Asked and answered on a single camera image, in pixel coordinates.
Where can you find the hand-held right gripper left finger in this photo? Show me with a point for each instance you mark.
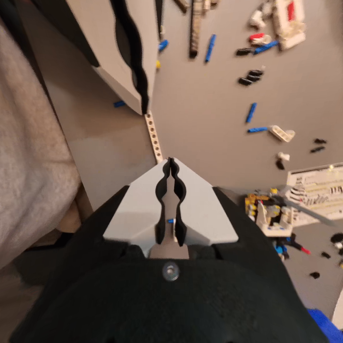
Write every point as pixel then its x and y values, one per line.
pixel 131 214

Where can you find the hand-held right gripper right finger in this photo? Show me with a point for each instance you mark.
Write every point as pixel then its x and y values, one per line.
pixel 211 217

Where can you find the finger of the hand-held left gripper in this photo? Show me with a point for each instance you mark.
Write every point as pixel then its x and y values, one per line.
pixel 150 40
pixel 101 40

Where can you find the small white lego connector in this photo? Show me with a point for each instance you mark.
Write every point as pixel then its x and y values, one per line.
pixel 175 230
pixel 283 156

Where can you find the lego helicopter model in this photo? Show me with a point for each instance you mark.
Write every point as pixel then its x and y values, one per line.
pixel 273 217

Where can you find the long thin white lego beam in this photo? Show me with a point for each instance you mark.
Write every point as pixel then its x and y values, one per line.
pixel 154 136

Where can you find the long blue lego pin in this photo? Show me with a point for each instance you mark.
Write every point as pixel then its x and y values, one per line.
pixel 251 112
pixel 163 45
pixel 265 47
pixel 210 48
pixel 257 130

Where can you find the short blue lego pin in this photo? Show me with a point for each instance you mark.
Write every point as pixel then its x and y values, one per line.
pixel 119 104

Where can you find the black lego pin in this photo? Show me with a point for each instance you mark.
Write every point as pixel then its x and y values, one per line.
pixel 317 150
pixel 320 141
pixel 280 164

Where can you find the white bent lego beam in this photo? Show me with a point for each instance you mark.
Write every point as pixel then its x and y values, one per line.
pixel 281 133

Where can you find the small black lego parts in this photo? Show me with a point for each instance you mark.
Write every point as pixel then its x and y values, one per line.
pixel 336 238

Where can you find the white lego beam assembly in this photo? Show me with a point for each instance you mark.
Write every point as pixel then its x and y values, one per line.
pixel 289 24

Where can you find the zebra sticker sheet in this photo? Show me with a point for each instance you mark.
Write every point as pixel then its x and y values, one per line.
pixel 316 193

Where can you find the blue plastic bin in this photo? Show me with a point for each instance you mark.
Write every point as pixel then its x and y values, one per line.
pixel 324 327

